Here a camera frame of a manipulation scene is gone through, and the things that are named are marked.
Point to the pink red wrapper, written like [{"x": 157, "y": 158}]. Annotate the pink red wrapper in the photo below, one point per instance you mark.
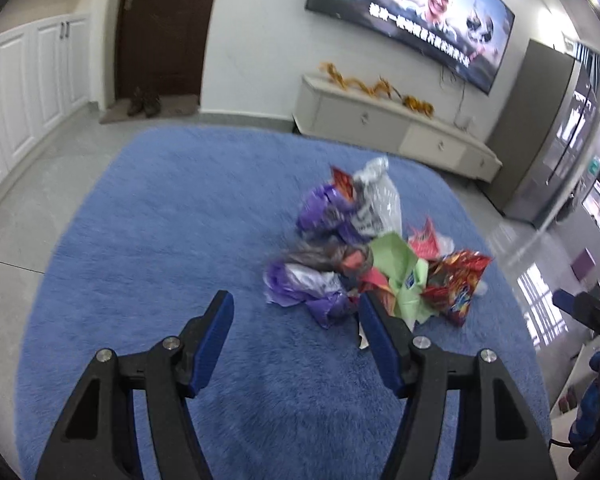
[{"x": 429, "y": 244}]

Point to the pair of brown shoes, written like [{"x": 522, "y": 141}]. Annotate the pair of brown shoes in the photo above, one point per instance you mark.
[{"x": 145, "y": 101}]

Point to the red colourful snack bag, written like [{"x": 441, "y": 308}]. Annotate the red colourful snack bag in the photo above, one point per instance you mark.
[{"x": 452, "y": 282}]

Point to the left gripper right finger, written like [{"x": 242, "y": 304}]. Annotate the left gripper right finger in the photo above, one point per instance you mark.
[{"x": 496, "y": 435}]

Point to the purple stool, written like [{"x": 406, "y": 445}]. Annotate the purple stool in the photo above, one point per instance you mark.
[{"x": 583, "y": 264}]

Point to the purple silver wrapper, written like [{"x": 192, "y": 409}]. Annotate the purple silver wrapper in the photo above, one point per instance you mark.
[{"x": 322, "y": 293}]

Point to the purple crumpled wrapper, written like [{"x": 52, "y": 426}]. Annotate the purple crumpled wrapper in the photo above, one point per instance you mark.
[{"x": 325, "y": 212}]

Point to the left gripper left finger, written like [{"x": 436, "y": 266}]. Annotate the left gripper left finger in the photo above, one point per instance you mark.
[{"x": 96, "y": 434}]

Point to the brown door mat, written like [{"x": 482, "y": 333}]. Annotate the brown door mat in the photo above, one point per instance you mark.
[{"x": 168, "y": 107}]

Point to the blue shaggy rug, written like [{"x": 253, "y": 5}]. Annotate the blue shaggy rug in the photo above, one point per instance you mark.
[{"x": 182, "y": 213}]

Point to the green paper wrapper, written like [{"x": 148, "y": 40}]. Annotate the green paper wrapper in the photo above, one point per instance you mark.
[{"x": 407, "y": 277}]

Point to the white TV cabinet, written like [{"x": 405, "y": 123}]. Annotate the white TV cabinet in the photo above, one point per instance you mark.
[{"x": 327, "y": 112}]

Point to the white printed plastic bag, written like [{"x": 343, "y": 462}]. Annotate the white printed plastic bag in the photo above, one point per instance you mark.
[{"x": 379, "y": 204}]

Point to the dark brown door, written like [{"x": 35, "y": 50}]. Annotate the dark brown door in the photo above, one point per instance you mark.
[{"x": 160, "y": 46}]

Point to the white wall cabinets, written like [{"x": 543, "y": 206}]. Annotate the white wall cabinets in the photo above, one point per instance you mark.
[{"x": 44, "y": 79}]

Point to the golden dragon ornament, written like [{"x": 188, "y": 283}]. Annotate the golden dragon ornament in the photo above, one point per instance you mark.
[{"x": 379, "y": 90}]

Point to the wall-mounted television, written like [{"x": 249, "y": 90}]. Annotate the wall-mounted television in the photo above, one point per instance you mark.
[{"x": 469, "y": 37}]

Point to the grey refrigerator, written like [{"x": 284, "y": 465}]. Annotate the grey refrigerator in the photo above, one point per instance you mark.
[{"x": 540, "y": 134}]

